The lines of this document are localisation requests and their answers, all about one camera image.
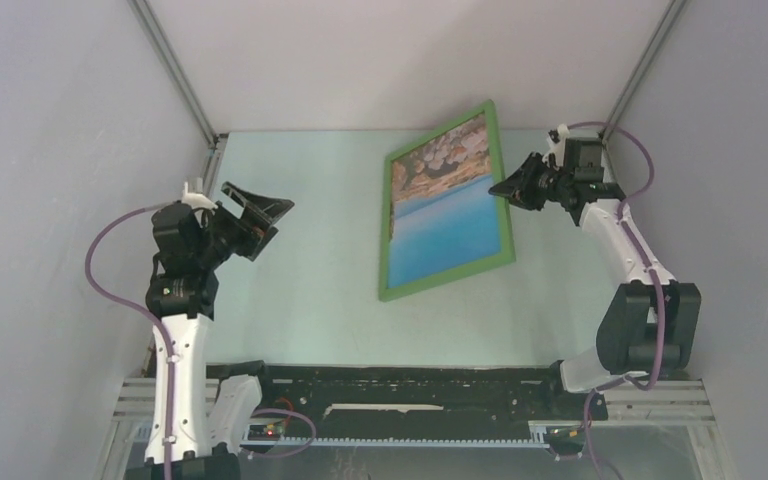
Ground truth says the blue sea photo print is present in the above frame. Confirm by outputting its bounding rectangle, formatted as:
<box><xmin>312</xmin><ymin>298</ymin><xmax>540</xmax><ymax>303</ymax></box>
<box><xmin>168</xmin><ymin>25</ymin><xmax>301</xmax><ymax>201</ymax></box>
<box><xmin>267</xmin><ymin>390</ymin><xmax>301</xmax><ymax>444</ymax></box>
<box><xmin>386</xmin><ymin>112</ymin><xmax>507</xmax><ymax>291</ymax></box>

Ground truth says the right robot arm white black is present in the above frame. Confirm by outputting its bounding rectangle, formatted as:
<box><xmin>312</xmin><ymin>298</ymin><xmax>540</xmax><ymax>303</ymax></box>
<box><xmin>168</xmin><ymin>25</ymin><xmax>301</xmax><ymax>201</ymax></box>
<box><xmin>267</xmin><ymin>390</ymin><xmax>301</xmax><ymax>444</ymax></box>
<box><xmin>489</xmin><ymin>138</ymin><xmax>701</xmax><ymax>418</ymax></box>

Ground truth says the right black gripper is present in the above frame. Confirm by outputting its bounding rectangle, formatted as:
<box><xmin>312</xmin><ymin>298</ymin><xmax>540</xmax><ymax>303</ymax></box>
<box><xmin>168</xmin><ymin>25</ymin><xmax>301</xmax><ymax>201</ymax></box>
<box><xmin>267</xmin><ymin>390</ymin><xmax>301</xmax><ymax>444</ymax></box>
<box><xmin>488</xmin><ymin>153</ymin><xmax>570</xmax><ymax>213</ymax></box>

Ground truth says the right aluminium corner post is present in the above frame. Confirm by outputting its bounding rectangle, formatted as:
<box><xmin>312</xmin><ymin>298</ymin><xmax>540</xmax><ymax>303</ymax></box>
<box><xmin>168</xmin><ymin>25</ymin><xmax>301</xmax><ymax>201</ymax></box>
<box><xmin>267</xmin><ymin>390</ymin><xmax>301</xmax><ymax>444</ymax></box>
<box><xmin>600</xmin><ymin>0</ymin><xmax>690</xmax><ymax>141</ymax></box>

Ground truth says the wooden picture frame green edge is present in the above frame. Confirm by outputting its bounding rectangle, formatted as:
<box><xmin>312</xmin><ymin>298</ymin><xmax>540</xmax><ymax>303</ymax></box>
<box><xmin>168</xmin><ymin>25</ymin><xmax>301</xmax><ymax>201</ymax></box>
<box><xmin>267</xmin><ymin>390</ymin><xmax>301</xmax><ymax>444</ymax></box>
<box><xmin>377</xmin><ymin>99</ymin><xmax>518</xmax><ymax>303</ymax></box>

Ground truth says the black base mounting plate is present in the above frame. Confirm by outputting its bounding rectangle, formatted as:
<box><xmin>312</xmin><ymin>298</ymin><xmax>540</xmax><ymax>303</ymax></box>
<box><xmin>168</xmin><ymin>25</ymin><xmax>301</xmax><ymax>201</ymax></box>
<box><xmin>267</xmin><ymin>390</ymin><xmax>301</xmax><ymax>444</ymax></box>
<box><xmin>207</xmin><ymin>361</ymin><xmax>607</xmax><ymax>446</ymax></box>

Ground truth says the aluminium corner post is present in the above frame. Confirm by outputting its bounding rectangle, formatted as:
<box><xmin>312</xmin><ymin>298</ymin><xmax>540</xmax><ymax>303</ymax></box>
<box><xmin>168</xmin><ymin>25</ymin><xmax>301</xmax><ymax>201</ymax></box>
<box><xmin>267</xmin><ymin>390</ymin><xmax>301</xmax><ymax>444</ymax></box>
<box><xmin>127</xmin><ymin>0</ymin><xmax>219</xmax><ymax>149</ymax></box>
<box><xmin>600</xmin><ymin>0</ymin><xmax>690</xmax><ymax>141</ymax></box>

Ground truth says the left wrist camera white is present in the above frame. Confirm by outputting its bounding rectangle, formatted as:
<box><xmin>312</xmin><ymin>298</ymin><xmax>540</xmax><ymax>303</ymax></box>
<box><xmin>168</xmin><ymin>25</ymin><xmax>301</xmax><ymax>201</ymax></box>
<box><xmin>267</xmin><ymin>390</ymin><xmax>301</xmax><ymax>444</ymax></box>
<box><xmin>181</xmin><ymin>177</ymin><xmax>218</xmax><ymax>211</ymax></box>

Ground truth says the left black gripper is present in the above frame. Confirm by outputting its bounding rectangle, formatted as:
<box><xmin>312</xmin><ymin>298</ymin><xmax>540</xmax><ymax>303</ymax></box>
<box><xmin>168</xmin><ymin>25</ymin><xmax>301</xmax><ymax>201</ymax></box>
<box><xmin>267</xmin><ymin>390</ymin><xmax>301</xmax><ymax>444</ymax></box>
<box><xmin>195</xmin><ymin>183</ymin><xmax>293</xmax><ymax>269</ymax></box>

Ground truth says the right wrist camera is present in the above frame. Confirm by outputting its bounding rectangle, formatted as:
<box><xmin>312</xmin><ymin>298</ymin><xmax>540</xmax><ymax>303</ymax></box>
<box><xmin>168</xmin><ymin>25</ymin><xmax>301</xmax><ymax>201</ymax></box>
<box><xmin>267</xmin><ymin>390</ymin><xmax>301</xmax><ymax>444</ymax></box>
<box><xmin>543</xmin><ymin>124</ymin><xmax>570</xmax><ymax>170</ymax></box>

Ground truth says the aluminium rail base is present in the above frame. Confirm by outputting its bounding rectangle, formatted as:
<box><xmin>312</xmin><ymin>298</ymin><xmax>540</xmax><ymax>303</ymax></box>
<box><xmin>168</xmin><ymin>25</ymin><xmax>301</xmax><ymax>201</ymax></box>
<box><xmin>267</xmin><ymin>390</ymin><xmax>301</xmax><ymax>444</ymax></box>
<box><xmin>110</xmin><ymin>376</ymin><xmax>717</xmax><ymax>449</ymax></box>

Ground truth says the left aluminium corner post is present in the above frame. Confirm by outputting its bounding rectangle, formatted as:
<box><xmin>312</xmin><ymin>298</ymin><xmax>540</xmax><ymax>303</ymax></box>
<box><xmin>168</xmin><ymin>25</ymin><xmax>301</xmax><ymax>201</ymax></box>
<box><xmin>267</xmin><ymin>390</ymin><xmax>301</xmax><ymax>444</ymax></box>
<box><xmin>127</xmin><ymin>0</ymin><xmax>219</xmax><ymax>149</ymax></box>

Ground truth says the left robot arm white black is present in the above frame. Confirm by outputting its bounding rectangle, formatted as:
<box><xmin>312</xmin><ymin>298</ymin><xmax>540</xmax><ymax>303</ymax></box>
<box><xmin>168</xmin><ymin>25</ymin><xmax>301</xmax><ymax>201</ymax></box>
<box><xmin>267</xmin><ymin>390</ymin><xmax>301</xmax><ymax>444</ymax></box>
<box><xmin>125</xmin><ymin>182</ymin><xmax>294</xmax><ymax>479</ymax></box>

